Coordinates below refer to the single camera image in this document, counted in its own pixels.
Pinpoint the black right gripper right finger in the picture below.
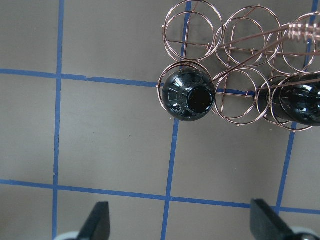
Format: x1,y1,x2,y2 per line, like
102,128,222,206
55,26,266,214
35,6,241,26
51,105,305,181
250,199,298,240

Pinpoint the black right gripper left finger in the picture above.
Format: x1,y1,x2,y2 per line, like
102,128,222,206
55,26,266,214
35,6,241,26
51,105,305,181
77,201,111,240

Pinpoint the copper wire wine basket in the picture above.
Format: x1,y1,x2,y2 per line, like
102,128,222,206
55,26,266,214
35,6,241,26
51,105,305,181
157,0,320,132

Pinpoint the dark wine bottle upright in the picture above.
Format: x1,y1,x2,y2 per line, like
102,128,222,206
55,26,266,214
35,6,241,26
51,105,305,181
161,68,216,122

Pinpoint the dark wine bottle under handle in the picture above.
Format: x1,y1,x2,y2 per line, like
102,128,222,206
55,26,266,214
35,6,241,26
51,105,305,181
256,73,320,127

